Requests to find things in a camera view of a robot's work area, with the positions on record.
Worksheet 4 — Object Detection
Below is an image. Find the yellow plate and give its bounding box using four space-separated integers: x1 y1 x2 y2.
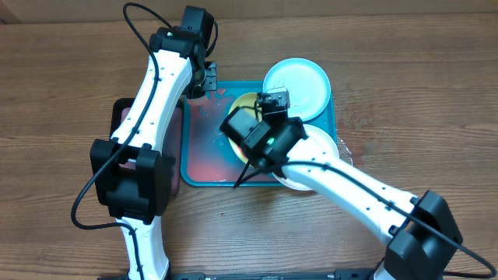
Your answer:
228 92 262 164

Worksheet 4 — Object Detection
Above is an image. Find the white plate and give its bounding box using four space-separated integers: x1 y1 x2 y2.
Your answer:
274 124 339 191

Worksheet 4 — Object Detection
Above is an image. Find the pink sponge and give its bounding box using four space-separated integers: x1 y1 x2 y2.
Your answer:
187 96 209 107

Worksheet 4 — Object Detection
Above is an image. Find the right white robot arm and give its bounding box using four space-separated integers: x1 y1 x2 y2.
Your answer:
223 89 462 279

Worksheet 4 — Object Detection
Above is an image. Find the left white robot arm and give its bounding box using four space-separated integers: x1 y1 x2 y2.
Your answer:
88 23 216 279

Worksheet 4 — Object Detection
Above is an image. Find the dark rectangular sponge tray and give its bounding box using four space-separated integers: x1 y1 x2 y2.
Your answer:
110 98 184 197

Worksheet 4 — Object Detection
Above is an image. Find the teal serving tray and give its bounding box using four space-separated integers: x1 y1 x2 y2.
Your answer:
180 80 338 187

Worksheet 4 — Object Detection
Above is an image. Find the light blue plate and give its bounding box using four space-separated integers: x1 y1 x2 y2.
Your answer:
262 58 331 121

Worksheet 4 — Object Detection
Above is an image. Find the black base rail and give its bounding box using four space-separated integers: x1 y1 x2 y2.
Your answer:
166 268 374 280

